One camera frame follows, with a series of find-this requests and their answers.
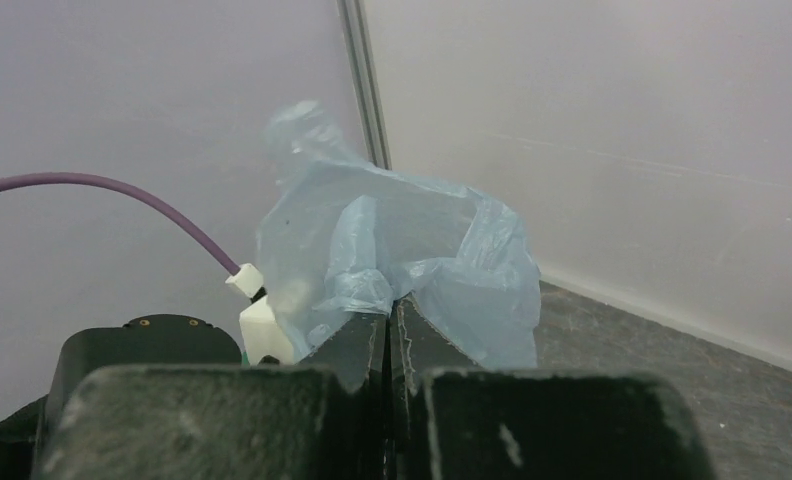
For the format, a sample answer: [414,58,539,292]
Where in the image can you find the light blue plastic trash bag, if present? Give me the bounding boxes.
[256,100,541,369]

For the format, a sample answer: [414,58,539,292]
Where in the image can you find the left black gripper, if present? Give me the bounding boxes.
[0,314,242,479]

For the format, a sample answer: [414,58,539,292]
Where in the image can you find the left aluminium frame post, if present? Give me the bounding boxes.
[337,0,392,169]

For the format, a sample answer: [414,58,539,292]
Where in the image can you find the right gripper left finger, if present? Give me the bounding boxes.
[32,314,388,479]

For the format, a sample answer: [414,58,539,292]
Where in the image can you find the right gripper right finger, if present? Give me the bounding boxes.
[390,298,716,479]

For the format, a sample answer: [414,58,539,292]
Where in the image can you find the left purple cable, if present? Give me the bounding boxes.
[0,172,242,277]

